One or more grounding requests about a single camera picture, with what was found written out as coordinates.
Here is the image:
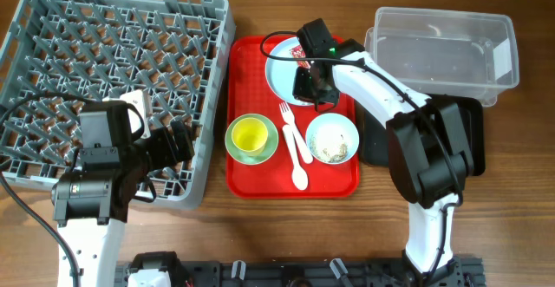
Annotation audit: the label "clear plastic bin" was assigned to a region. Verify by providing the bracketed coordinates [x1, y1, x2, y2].
[364, 7, 519, 107]

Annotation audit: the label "green saucer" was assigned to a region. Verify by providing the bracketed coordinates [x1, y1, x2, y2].
[225, 114, 279, 166]

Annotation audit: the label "red snack wrapper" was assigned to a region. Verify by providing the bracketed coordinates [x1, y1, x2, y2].
[290, 44, 310, 69]

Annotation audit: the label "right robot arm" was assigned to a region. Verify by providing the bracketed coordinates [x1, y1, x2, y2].
[293, 38, 476, 286]

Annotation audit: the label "light blue bowl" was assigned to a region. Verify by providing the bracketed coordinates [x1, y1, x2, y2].
[305, 113, 360, 165]

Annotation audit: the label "rice and food scraps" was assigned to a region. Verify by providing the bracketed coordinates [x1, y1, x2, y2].
[310, 126, 349, 164]

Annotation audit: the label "light blue plate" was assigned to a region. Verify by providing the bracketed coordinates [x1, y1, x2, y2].
[265, 37, 311, 107]

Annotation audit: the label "white plastic spoon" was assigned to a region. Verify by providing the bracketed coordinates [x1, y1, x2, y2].
[282, 124, 309, 191]

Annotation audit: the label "yellow cup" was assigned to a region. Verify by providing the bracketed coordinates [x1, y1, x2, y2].
[232, 117, 269, 156]

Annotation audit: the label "black waste tray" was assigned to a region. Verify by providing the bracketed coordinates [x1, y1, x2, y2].
[356, 94, 486, 176]

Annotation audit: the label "pink plastic fork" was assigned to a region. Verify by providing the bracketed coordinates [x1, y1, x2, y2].
[279, 102, 314, 164]

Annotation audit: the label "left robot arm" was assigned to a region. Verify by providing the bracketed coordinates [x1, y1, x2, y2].
[52, 101, 194, 286]

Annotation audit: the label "grey dishwasher rack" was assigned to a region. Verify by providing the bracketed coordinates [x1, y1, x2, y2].
[1, 0, 236, 210]

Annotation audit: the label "red serving tray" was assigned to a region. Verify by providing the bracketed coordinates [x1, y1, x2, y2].
[226, 36, 360, 199]

